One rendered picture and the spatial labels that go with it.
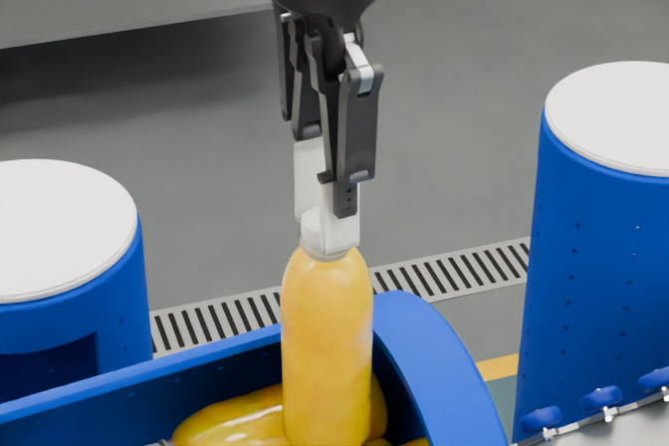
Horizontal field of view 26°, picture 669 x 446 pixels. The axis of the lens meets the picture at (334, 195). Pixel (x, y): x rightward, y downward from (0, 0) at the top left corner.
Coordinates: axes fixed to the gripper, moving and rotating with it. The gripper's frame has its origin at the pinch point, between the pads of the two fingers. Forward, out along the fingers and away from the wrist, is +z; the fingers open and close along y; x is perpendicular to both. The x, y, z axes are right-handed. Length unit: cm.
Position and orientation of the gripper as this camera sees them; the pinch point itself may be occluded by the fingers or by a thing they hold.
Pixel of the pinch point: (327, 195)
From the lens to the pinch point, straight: 107.8
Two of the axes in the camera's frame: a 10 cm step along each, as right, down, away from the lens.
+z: 0.0, 8.3, 5.6
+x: -9.0, 2.4, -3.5
